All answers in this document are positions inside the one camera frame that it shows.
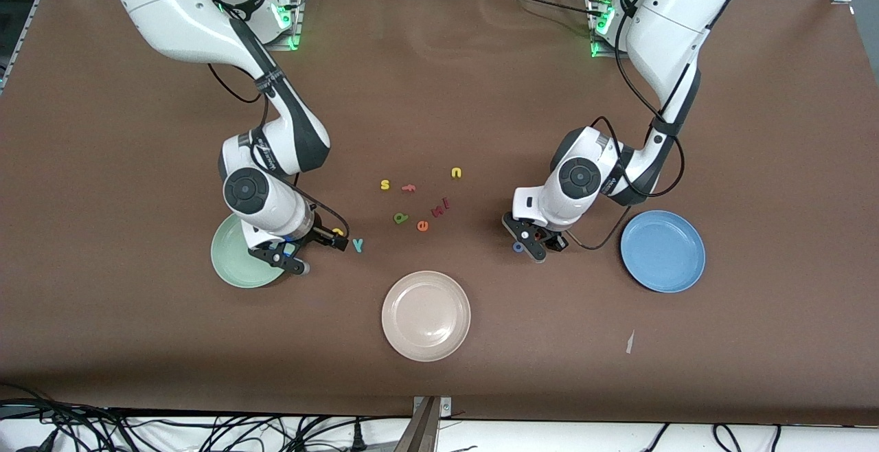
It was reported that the green plastic plate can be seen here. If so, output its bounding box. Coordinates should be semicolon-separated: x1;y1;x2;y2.
210;213;289;289

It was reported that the blue plastic plate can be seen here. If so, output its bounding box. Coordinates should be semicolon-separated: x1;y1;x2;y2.
619;210;707;294

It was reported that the beige plastic plate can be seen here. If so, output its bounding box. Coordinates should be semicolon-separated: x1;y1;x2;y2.
381;271;472;363

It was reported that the brown table cover mat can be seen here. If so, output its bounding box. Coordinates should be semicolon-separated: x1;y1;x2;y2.
0;0;879;427

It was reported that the black right camera cable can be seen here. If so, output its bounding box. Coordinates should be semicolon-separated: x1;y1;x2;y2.
206;60;351;233

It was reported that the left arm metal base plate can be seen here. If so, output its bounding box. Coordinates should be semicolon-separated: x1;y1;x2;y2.
587;0;622;60

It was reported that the grey metal post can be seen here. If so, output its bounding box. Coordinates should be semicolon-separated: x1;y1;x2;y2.
393;395;454;452

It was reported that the black table cable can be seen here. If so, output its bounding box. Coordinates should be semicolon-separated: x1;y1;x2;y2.
481;0;598;20

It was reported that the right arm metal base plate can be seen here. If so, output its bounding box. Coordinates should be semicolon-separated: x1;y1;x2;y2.
264;0;306;51

